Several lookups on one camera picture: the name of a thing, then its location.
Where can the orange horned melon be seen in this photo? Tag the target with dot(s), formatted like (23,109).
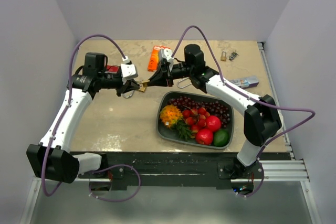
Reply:
(171,117)

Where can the green pineapple leaf top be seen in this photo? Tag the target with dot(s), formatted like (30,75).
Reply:
(184,131)

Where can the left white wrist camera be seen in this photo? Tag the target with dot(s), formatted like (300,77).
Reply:
(128,69)

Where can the orange razor box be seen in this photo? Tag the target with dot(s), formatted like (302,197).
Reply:
(154,59)

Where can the green avocado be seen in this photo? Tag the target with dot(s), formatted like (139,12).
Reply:
(221,138)

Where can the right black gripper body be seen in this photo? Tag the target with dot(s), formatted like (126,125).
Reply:
(171,75)

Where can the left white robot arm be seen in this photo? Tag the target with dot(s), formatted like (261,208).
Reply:
(51,157)

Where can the dark red grapes bunch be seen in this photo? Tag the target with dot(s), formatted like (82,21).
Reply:
(214,108)

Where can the brass padlock with key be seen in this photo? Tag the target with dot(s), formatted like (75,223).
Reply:
(183,83)

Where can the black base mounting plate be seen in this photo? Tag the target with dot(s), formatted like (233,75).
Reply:
(118,158)

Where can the red pomegranate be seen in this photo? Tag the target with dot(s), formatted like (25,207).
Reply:
(204,137)
(213,123)

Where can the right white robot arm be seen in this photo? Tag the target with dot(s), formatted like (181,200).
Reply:
(261,118)

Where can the lower red pomegranate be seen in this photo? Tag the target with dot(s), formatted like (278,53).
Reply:
(204,137)

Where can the purple toothpaste box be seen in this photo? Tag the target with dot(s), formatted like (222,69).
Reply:
(246,82)

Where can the upper red pomegranate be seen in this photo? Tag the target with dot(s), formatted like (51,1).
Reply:
(213,123)

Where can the aluminium frame rail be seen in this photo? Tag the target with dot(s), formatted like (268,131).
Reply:
(283,169)

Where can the grey fruit tray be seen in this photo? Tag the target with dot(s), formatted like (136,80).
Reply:
(172,135)

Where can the large brass padlock centre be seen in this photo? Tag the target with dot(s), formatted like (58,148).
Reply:
(128,95)

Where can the black key bunch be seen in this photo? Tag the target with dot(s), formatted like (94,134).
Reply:
(233,55)

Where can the small brass padlock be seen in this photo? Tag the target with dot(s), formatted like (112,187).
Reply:
(143,85)
(223,56)

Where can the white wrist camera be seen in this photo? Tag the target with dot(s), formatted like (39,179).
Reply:
(128,69)
(165,53)

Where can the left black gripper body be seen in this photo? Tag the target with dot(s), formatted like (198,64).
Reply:
(122,89)

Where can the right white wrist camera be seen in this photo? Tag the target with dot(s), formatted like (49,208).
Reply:
(165,53)

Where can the red toothpaste box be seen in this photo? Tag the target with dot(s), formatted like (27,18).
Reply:
(112,69)

